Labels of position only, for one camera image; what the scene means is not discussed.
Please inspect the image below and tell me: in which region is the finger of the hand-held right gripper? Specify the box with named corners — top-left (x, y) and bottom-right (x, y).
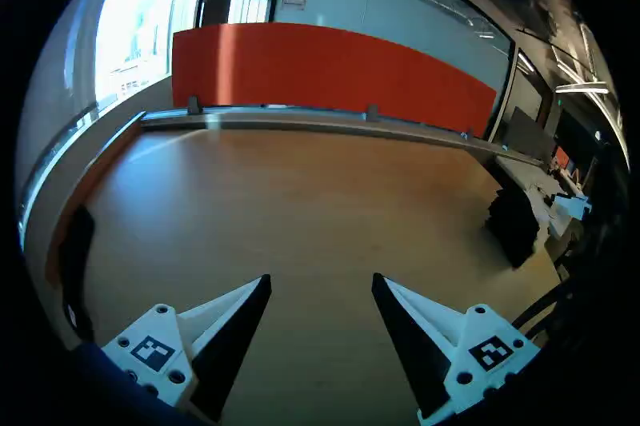
top-left (551, 193), bottom-right (594, 221)

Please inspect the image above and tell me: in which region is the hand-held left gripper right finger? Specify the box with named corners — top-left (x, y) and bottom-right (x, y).
top-left (371, 272), bottom-right (543, 425)

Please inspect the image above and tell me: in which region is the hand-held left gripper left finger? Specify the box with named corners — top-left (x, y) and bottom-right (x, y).
top-left (99, 273), bottom-right (273, 423)

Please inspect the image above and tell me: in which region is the stack of black towels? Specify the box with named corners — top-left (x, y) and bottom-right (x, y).
top-left (483, 185), bottom-right (541, 270)

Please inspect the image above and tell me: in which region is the black monitor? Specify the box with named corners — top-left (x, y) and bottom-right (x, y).
top-left (503, 106), bottom-right (557, 161)

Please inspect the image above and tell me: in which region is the red desk screen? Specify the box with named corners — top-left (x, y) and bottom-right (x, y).
top-left (141, 22), bottom-right (546, 167)

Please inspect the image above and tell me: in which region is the black cable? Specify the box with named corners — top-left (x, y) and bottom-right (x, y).
top-left (510, 280), bottom-right (572, 338)

